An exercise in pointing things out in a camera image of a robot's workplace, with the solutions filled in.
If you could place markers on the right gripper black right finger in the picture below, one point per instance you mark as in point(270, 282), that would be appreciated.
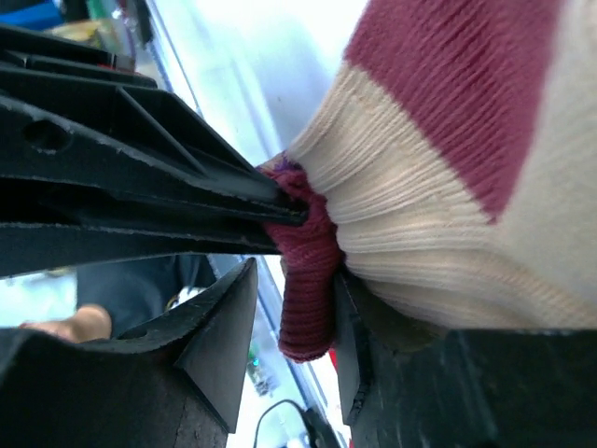
point(175, 381)

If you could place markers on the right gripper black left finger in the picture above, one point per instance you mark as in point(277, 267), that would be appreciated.
point(98, 163)

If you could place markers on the tan maroon sock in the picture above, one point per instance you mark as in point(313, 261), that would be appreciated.
point(452, 168)

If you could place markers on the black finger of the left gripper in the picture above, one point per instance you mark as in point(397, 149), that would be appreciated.
point(402, 385)

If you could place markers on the person in background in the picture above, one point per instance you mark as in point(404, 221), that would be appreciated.
point(114, 297)

